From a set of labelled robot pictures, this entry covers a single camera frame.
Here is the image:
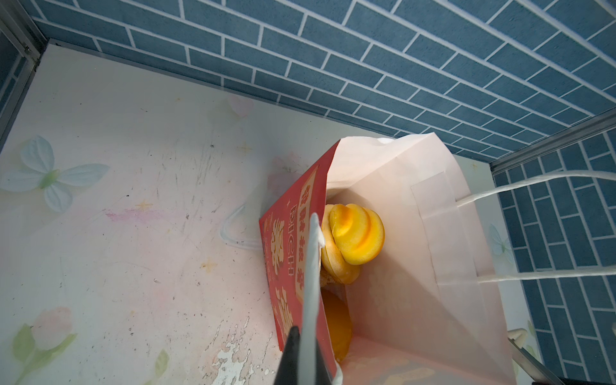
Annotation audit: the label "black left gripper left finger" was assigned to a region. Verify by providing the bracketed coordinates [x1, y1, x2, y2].
[274, 326, 301, 385]

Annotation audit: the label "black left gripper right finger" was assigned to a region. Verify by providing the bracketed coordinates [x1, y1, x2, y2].
[314, 340, 332, 385]

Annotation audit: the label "red paper gift bag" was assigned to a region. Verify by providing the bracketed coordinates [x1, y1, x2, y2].
[220, 132, 616, 385]

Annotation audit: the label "yellow striped bread roll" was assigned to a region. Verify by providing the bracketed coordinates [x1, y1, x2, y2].
[321, 204, 385, 287]

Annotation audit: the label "metal food tongs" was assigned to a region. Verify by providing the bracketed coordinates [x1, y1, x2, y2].
[507, 329, 564, 385]

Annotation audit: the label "white fabric butterfly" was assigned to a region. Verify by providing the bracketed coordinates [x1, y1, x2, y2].
[1, 136, 109, 213]

